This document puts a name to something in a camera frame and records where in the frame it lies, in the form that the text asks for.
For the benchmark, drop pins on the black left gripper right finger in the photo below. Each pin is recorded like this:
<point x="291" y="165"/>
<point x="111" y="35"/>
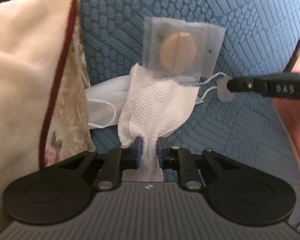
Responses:
<point x="237" y="192"/>

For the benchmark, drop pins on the light blue face mask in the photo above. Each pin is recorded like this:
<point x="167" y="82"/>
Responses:
<point x="106" y="100"/>

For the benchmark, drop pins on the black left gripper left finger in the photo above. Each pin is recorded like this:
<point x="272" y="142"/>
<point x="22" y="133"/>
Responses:
<point x="62" y="191"/>

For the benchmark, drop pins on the white paper towel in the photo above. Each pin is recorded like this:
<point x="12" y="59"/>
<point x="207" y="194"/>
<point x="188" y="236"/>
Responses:
<point x="154" y="108"/>

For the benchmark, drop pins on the pink cardboard box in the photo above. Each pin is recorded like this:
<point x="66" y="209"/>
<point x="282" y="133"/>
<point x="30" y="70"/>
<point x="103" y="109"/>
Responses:
<point x="289" y="112"/>

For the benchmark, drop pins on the floral cream pillow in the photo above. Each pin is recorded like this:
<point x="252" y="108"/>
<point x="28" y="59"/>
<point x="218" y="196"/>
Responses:
<point x="43" y="75"/>

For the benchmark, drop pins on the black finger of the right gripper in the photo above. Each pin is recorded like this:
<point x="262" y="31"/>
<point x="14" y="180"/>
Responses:
<point x="279" y="85"/>

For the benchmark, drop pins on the clear bag with beige puff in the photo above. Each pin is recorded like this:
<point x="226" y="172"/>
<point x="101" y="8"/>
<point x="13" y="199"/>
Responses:
<point x="180" y="50"/>

